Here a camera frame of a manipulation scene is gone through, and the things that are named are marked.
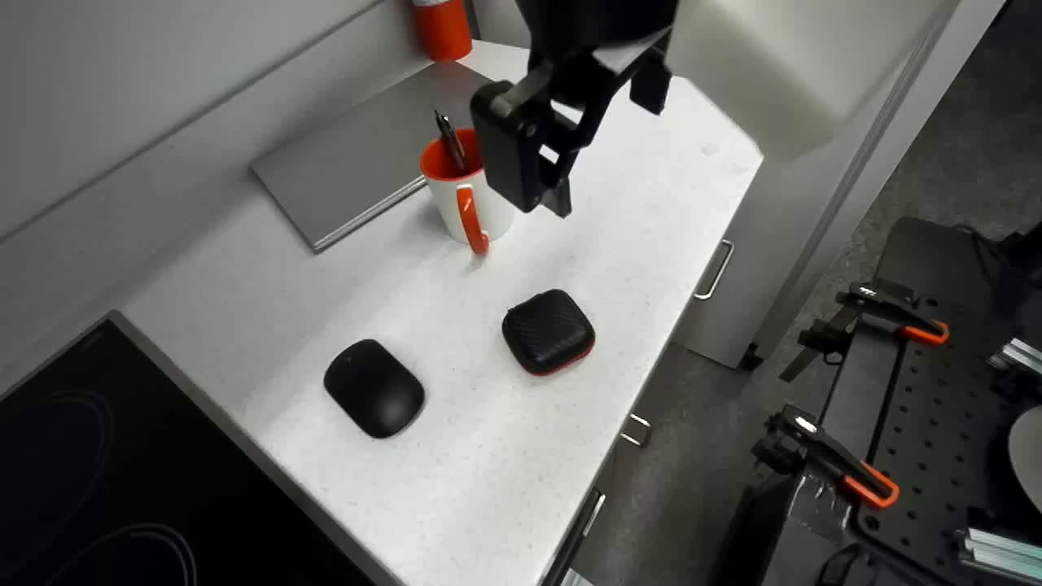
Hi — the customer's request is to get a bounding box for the black case red trim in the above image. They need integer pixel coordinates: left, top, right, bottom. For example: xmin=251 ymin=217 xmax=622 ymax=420
xmin=500 ymin=289 xmax=595 ymax=374

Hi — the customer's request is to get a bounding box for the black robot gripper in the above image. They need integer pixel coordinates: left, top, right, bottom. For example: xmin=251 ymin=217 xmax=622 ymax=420
xmin=468 ymin=0 xmax=676 ymax=217

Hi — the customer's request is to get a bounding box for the dark pen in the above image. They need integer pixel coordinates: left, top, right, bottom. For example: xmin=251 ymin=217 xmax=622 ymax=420
xmin=434 ymin=109 xmax=468 ymax=176

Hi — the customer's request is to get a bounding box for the black orange clamp upper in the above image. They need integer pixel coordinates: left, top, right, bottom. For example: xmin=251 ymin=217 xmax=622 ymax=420
xmin=798 ymin=285 xmax=951 ymax=356

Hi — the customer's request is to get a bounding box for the black induction cooktop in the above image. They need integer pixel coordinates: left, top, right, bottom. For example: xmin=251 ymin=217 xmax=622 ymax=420
xmin=0 ymin=318 xmax=372 ymax=586

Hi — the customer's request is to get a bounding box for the white mug orange handle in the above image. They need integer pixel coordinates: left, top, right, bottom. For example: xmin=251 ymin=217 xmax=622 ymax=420
xmin=420 ymin=129 xmax=517 ymax=256

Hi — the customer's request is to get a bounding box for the black computer mouse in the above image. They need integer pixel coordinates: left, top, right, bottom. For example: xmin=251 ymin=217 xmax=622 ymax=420
xmin=323 ymin=339 xmax=425 ymax=439

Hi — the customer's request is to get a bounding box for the black orange clamp lower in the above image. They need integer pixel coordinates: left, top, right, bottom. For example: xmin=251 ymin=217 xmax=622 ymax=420
xmin=753 ymin=406 xmax=902 ymax=510

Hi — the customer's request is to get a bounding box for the grey closed laptop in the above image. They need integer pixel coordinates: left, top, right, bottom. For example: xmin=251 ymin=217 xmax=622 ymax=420
xmin=251 ymin=61 xmax=485 ymax=251

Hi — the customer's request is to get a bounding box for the black orange clamp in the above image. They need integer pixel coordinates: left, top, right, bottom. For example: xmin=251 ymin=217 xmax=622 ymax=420
xmin=753 ymin=406 xmax=902 ymax=510
xmin=798 ymin=285 xmax=951 ymax=356

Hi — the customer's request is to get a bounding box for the metal drawer handle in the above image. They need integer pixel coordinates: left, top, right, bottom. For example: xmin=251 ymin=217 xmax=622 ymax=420
xmin=695 ymin=237 xmax=737 ymax=303

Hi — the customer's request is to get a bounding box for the metal cabinet door handle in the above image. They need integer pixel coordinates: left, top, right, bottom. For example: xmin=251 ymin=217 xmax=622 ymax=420
xmin=622 ymin=413 xmax=656 ymax=449

